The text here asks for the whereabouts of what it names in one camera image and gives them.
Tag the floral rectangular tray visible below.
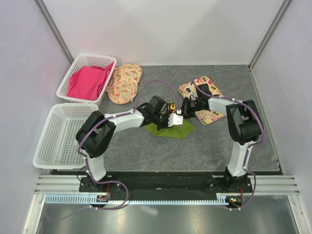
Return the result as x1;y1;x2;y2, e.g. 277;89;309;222
178;76;226;125

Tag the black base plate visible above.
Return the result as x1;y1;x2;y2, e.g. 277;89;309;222
79;172;253;202

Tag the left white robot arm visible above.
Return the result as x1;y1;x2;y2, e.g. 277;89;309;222
76;103;183;192

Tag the white slotted cable duct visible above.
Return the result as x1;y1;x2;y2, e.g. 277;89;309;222
45;194;242;205

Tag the floral fabric pouch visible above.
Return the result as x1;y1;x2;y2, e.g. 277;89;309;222
106;63;143;105

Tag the white basket with pink cloth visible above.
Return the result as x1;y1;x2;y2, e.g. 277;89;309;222
57;54;117;105

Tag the empty white plastic basket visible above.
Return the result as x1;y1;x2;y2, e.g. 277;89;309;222
33;103;98;170

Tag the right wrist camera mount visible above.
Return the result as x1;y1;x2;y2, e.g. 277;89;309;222
186;85;198;100

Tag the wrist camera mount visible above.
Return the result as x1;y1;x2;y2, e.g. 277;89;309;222
186;85;198;100
168;109;183;127

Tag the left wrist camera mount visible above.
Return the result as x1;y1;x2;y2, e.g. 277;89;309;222
168;109;183;127

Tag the pink cloth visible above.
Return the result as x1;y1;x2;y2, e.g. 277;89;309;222
66;62;114;101

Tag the purple cable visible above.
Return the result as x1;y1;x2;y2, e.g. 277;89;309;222
43;79;182;222
191;78;267;212

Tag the green paper napkin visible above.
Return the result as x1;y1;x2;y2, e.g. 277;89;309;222
145;120;195;139

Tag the iridescent gold spoon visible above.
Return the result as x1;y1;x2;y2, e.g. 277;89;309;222
167;101;176;113

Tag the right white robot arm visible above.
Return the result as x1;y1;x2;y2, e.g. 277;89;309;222
181;82;264;193

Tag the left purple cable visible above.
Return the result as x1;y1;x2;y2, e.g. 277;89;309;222
43;79;182;222

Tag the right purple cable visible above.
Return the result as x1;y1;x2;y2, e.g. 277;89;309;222
191;78;267;212

